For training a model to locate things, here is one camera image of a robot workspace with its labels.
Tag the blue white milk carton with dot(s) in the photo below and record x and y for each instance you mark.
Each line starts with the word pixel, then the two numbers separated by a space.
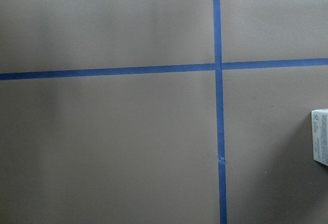
pixel 319 135

